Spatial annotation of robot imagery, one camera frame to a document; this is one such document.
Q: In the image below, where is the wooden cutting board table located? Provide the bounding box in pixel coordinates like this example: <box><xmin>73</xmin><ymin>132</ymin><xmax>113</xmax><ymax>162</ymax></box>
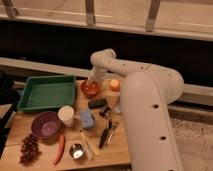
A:
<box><xmin>0</xmin><ymin>80</ymin><xmax>130</xmax><ymax>171</ymax></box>

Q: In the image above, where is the small metal cup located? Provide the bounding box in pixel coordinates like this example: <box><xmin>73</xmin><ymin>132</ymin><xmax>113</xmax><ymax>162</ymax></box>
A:
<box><xmin>69</xmin><ymin>143</ymin><xmax>84</xmax><ymax>160</ymax></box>

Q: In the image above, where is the bunch of dark grapes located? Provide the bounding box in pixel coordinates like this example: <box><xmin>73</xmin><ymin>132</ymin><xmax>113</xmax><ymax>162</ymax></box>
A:
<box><xmin>20</xmin><ymin>134</ymin><xmax>40</xmax><ymax>164</ymax></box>

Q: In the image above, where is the purple bowl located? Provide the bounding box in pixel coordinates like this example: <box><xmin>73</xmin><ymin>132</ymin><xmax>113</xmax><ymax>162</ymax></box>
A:
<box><xmin>31</xmin><ymin>111</ymin><xmax>62</xmax><ymax>140</ymax></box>

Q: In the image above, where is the black rectangular block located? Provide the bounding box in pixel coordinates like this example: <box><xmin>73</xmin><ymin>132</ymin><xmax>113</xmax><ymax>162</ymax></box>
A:
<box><xmin>88</xmin><ymin>99</ymin><xmax>107</xmax><ymax>109</ymax></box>

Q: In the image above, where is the white paper cup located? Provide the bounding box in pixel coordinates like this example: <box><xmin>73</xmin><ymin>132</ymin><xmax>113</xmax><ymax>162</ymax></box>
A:
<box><xmin>58</xmin><ymin>106</ymin><xmax>74</xmax><ymax>127</ymax></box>

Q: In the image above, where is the red-brown bowl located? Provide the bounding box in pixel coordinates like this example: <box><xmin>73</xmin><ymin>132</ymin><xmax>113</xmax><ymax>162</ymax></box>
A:
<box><xmin>81</xmin><ymin>81</ymin><xmax>100</xmax><ymax>98</ymax></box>

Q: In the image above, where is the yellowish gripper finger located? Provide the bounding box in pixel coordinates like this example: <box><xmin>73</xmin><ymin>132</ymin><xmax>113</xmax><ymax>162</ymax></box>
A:
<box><xmin>87</xmin><ymin>80</ymin><xmax>94</xmax><ymax>88</ymax></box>

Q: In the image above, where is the red chili pepper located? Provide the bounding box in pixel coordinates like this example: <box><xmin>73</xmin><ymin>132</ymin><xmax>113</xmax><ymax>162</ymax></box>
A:
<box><xmin>54</xmin><ymin>134</ymin><xmax>65</xmax><ymax>165</ymax></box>

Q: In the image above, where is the blue sponge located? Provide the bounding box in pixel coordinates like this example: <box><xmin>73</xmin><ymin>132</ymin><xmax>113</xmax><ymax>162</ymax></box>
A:
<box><xmin>80</xmin><ymin>109</ymin><xmax>95</xmax><ymax>130</ymax></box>

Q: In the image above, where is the orange round fruit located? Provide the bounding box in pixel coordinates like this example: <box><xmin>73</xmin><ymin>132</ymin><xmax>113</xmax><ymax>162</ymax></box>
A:
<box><xmin>109</xmin><ymin>79</ymin><xmax>120</xmax><ymax>91</ymax></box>

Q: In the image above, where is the green plastic tray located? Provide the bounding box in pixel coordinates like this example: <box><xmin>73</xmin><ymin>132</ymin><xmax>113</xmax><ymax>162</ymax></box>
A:
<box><xmin>18</xmin><ymin>75</ymin><xmax>76</xmax><ymax>113</ymax></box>

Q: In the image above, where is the silver fork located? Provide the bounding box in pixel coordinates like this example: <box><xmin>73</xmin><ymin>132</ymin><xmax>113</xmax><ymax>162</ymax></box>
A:
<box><xmin>107</xmin><ymin>122</ymin><xmax>119</xmax><ymax>145</ymax></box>

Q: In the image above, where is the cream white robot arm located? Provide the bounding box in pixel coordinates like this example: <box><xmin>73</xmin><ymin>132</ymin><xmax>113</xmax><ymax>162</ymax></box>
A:
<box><xmin>89</xmin><ymin>49</ymin><xmax>184</xmax><ymax>171</ymax></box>

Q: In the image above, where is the small black clip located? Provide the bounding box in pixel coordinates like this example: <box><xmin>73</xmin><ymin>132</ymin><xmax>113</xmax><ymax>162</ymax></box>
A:
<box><xmin>99</xmin><ymin>106</ymin><xmax>112</xmax><ymax>118</ymax></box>

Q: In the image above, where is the black handled utensil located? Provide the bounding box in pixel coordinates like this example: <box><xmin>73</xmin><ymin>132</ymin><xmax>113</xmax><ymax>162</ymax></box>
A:
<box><xmin>98</xmin><ymin>121</ymin><xmax>112</xmax><ymax>149</ymax></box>

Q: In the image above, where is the wooden stick utensil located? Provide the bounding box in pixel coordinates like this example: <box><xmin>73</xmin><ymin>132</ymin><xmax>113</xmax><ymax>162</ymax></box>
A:
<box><xmin>80</xmin><ymin>131</ymin><xmax>100</xmax><ymax>160</ymax></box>

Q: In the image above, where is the crumpled grey-blue cloth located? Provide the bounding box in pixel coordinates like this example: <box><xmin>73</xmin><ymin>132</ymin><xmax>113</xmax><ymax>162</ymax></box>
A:
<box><xmin>114</xmin><ymin>103</ymin><xmax>122</xmax><ymax>114</ymax></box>

